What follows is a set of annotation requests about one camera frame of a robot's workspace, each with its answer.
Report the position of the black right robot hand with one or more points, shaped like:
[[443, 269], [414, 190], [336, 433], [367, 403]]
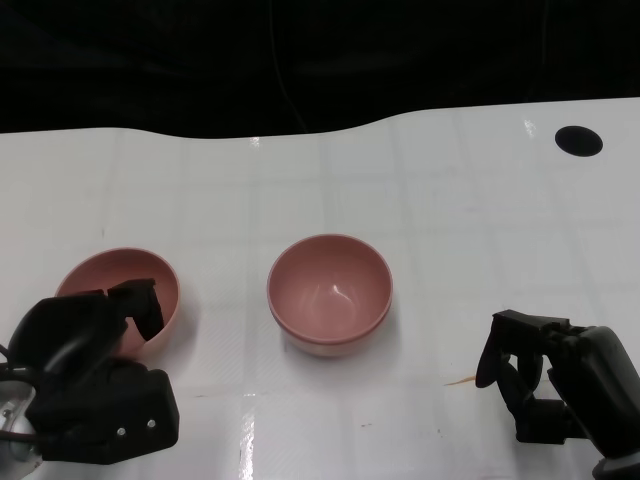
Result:
[[595, 380]]

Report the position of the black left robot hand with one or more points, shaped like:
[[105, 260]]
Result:
[[70, 330]]

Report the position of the pink plastic bowl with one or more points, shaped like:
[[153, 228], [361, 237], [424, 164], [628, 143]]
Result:
[[325, 351], [100, 267], [325, 295]]

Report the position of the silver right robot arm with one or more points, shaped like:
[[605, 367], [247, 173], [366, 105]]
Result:
[[620, 467]]

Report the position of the small orange sliver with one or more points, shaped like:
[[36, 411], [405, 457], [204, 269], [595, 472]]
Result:
[[460, 382]]

